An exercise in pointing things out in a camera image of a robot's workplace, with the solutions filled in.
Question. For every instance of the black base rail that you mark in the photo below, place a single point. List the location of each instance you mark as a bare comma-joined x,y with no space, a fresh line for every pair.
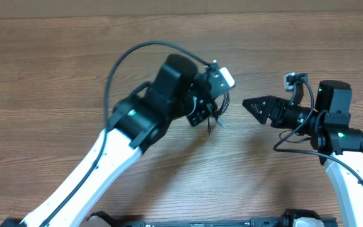
290,217

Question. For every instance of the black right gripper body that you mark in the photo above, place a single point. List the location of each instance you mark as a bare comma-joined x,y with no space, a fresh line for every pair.
286,116

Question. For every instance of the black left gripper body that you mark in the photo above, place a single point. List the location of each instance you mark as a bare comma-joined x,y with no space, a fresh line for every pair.
198,113

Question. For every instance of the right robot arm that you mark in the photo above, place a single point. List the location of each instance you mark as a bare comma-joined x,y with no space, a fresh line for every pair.
325,123

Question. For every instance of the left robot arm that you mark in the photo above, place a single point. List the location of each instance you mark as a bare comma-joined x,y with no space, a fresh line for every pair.
137,122

